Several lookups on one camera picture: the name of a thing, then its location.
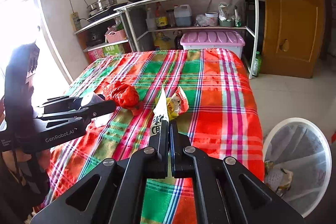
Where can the clear plastic cup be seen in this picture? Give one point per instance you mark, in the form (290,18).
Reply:
(91,99)

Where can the wall power strip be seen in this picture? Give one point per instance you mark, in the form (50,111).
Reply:
(75,21)

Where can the white trash bin with liner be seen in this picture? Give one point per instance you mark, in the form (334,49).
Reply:
(302,163)

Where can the green bottle on floor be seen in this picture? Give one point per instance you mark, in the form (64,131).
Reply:
(257,64)

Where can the pink lidded storage box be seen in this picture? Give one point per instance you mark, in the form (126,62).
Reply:
(227,39)

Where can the red green plaid tablecloth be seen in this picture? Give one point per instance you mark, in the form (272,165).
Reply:
(222,118)

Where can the white metal kitchen shelf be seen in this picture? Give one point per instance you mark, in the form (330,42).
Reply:
(230,24)

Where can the yellow red snack wrapper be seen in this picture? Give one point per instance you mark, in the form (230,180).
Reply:
(177,104)

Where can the white printed snack bag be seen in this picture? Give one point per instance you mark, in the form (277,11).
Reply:
(160,113)

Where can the wooden door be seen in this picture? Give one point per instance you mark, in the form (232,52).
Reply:
(293,36)

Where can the pink basket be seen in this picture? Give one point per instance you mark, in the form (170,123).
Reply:
(115,36)

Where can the steel pot with lid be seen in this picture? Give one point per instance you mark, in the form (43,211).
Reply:
(99,5)

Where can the soy sauce bottle yellow label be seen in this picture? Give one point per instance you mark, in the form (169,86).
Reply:
(160,16)

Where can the red plastic bag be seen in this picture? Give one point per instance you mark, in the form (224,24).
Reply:
(123,95)

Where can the white lidded tub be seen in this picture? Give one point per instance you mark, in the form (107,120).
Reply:
(212,18)

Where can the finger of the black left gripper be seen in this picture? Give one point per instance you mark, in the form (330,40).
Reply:
(60,104)
(87,113)

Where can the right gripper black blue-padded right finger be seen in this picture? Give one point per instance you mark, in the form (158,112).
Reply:
(225,191)

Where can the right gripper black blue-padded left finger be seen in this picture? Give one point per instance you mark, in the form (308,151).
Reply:
(112,192)

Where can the white oil jug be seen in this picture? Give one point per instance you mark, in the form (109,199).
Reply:
(183,15)

